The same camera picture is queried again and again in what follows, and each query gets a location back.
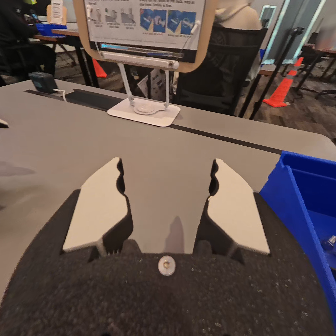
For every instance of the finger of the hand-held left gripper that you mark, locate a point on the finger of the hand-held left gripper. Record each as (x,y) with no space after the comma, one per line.
(2,121)

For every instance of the black power box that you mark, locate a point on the black power box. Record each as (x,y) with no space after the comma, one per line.
(42,82)

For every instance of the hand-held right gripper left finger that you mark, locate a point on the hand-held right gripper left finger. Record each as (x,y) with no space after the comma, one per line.
(99,204)

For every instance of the wooden desk with black legs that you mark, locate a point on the wooden desk with black legs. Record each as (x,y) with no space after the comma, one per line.
(65,32)

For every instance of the blue plastic bin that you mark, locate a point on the blue plastic bin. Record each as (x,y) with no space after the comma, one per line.
(288,210)

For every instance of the small steel fastener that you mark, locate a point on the small steel fastener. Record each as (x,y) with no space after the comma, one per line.
(328,244)

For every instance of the black mesh office chair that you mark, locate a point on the black mesh office chair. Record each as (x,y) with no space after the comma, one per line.
(217,73)

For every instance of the white printed leaflet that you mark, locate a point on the white printed leaflet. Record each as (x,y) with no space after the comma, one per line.
(144,86)
(158,84)

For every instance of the wooden-framed instruction board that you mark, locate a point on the wooden-framed instruction board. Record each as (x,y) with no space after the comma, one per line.
(144,15)

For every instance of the wooden paper holder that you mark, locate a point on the wooden paper holder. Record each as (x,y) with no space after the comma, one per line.
(56,13)

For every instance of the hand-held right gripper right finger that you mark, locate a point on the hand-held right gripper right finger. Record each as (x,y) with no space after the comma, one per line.
(233,210)

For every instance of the large orange traffic cone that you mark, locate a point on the large orange traffic cone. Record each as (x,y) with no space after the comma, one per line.
(282,91)

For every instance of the blue storage bin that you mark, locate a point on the blue storage bin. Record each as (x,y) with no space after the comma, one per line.
(51,28)

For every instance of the white tablet stand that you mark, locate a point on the white tablet stand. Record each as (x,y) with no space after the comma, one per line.
(147,116)

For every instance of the black tripod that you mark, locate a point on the black tripod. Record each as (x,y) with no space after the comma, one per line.
(296,31)

